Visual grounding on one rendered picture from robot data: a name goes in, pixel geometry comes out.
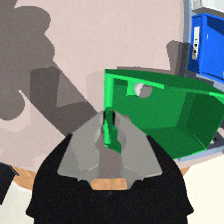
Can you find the blue open bin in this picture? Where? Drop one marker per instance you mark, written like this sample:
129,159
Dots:
213,46

